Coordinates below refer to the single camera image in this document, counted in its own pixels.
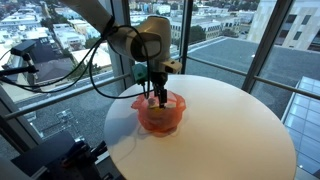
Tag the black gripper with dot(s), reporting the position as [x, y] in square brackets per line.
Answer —
[159, 79]

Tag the yellow and black bottle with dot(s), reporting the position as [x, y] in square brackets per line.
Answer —
[154, 107]

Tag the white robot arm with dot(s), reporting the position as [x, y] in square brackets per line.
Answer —
[150, 36]

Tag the orange translucent plastic bowl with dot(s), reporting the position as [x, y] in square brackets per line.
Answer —
[160, 120]

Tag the thin dark window mullion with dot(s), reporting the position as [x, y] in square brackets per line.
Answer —
[186, 36]

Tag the black equipment base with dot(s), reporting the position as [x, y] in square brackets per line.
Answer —
[56, 160]

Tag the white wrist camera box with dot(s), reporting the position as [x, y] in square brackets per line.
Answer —
[172, 66]

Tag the long grey window rail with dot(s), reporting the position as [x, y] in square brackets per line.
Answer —
[60, 97]

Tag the slanted dark window post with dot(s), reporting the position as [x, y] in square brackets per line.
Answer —
[266, 43]

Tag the black camera on stand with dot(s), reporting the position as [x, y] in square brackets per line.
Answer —
[22, 47]

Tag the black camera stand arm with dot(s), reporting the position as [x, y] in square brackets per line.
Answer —
[16, 70]

